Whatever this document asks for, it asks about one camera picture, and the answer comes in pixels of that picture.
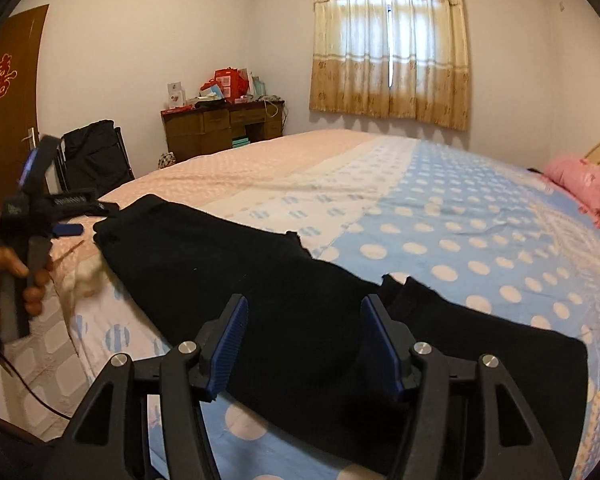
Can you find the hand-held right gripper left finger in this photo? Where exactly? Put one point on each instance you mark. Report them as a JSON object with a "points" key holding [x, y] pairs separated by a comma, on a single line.
{"points": [[227, 350]]}

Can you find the pink pillow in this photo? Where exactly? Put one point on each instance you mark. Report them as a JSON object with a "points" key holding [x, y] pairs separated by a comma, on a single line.
{"points": [[585, 180]]}

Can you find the black folding chair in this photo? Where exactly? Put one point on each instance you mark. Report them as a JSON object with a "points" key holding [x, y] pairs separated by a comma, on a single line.
{"points": [[95, 155]]}

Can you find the bed with patterned sheet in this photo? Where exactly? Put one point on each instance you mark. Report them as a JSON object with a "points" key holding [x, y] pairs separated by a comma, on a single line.
{"points": [[430, 200]]}

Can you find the teal box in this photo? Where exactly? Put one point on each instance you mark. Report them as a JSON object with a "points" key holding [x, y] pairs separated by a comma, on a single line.
{"points": [[240, 142]]}

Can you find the blue and white box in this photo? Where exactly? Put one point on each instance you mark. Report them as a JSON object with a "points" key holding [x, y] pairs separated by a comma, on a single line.
{"points": [[212, 91]]}

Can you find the black pants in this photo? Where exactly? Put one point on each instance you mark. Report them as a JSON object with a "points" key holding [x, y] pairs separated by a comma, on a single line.
{"points": [[280, 285]]}

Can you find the white picture box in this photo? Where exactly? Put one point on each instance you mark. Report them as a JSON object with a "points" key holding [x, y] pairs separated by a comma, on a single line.
{"points": [[176, 94]]}

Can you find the beige patterned curtain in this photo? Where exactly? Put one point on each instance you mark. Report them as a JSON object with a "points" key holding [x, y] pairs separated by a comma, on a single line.
{"points": [[355, 60]]}

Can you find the person's dark clothing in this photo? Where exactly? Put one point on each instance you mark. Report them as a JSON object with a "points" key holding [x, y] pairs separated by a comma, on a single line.
{"points": [[15, 450]]}

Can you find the brown wooden desk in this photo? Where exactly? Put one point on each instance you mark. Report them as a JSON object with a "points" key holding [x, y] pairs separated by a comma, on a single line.
{"points": [[195, 130]]}

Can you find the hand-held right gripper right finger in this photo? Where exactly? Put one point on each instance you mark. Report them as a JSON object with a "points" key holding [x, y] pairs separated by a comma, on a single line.
{"points": [[385, 350]]}

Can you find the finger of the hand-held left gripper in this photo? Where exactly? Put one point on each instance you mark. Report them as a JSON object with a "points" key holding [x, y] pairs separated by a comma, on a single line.
{"points": [[70, 230], [105, 208]]}

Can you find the brown wooden door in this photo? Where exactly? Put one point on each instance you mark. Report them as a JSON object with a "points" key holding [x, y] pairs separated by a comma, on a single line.
{"points": [[5, 160]]}

